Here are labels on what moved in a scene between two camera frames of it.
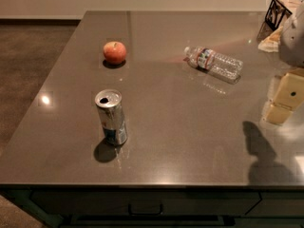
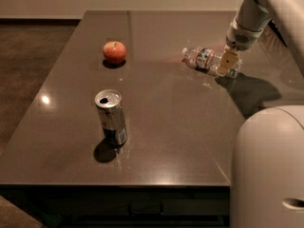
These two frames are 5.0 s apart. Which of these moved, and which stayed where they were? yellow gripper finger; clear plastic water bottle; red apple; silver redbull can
Moved: yellow gripper finger
Stayed: clear plastic water bottle; red apple; silver redbull can
